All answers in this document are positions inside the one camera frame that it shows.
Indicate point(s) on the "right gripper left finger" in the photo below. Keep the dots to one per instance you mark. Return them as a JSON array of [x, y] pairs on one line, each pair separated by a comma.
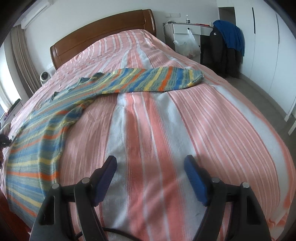
[[54, 222]]

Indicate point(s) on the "white desk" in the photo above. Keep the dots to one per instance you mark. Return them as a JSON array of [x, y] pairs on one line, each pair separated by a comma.
[[177, 31]]

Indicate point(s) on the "pink striped bed cover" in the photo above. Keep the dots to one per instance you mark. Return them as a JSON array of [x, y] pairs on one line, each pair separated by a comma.
[[150, 134]]

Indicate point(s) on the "white plastic bag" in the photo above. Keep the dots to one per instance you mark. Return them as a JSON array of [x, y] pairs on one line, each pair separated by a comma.
[[188, 47]]

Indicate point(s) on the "white air conditioner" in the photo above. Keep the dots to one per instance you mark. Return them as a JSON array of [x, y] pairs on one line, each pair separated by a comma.
[[33, 11]]

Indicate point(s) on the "white wardrobe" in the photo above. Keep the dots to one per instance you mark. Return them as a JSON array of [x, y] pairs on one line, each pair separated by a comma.
[[269, 59]]

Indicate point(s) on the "striped knit sweater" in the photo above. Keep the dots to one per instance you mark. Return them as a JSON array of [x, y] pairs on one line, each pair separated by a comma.
[[36, 149]]

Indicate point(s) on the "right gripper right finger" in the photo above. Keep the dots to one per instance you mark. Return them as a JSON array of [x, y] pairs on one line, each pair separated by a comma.
[[247, 220]]

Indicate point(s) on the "black jacket on chair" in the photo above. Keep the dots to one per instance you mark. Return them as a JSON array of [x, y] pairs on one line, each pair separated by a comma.
[[218, 57]]

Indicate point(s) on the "brown wooden headboard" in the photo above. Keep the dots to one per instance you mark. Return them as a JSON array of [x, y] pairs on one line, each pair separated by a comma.
[[74, 43]]

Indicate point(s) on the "beige curtain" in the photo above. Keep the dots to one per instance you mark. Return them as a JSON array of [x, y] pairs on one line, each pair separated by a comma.
[[30, 78]]

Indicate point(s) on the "blue garment on chair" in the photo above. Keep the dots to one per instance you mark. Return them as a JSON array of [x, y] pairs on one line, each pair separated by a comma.
[[231, 34]]

